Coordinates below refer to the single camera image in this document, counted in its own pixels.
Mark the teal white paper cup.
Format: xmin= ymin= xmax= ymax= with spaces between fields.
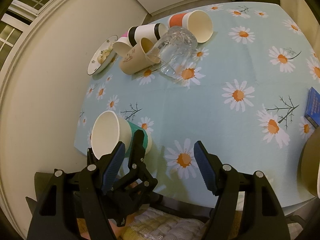
xmin=91 ymin=111 xmax=152 ymax=159

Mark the beige paper cup with drawing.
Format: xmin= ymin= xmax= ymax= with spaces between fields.
xmin=119 ymin=37 xmax=160 ymax=75

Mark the pink white paper cup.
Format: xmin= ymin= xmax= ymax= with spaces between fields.
xmin=113 ymin=32 xmax=132 ymax=57

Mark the white black striped paper cup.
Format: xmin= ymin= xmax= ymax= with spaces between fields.
xmin=127 ymin=23 xmax=168 ymax=47

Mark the orange white paper cup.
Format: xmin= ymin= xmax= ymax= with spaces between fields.
xmin=168 ymin=10 xmax=213 ymax=43

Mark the quilted seat cushion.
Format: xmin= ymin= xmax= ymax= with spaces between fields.
xmin=109 ymin=207 xmax=207 ymax=239

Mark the olive round object at edge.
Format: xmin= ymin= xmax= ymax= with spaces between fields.
xmin=299 ymin=127 xmax=320 ymax=198

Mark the white floral plate with food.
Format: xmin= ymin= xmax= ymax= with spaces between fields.
xmin=87 ymin=35 xmax=118 ymax=76

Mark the light blue daisy tablecloth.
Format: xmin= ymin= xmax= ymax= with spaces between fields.
xmin=74 ymin=2 xmax=319 ymax=207

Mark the blue box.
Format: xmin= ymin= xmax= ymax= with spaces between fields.
xmin=304 ymin=87 xmax=320 ymax=128

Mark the window frame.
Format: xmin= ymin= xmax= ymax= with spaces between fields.
xmin=0 ymin=0 xmax=41 ymax=71

